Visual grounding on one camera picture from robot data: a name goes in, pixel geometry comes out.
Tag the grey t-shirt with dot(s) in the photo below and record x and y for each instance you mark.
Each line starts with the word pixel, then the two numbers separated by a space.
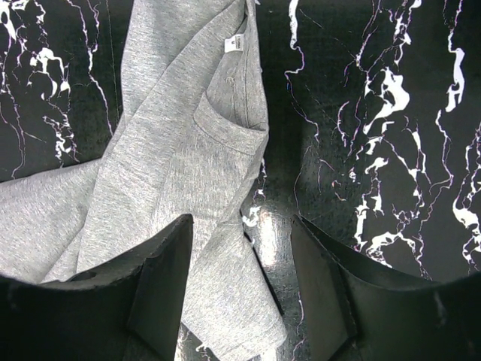
pixel 190 141

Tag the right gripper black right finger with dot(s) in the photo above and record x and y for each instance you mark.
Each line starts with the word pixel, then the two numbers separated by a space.
pixel 358 309

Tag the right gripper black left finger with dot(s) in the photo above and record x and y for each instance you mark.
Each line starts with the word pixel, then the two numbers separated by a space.
pixel 128 308

